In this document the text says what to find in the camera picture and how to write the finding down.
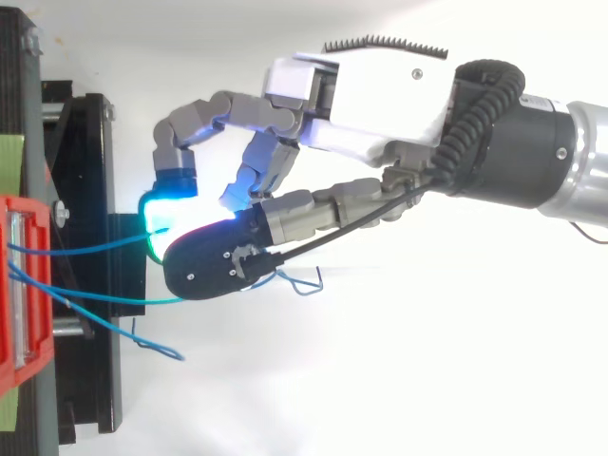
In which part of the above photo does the black stand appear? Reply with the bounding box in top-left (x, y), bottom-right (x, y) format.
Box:
top-left (0, 7), bottom-right (147, 456)

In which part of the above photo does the black coiled cable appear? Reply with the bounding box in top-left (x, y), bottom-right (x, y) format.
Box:
top-left (432, 59), bottom-right (527, 187)

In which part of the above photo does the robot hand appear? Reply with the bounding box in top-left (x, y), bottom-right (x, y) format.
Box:
top-left (137, 33), bottom-right (458, 302)

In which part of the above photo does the red bin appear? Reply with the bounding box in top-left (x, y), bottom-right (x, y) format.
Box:
top-left (0, 194), bottom-right (56, 398)

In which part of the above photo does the thin black cable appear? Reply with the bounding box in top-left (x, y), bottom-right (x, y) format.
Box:
top-left (239, 181), bottom-right (434, 279)
top-left (568, 220), bottom-right (608, 247)

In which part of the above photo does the blue cable bundle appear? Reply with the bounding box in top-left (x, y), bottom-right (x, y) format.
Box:
top-left (7, 258), bottom-right (325, 362)

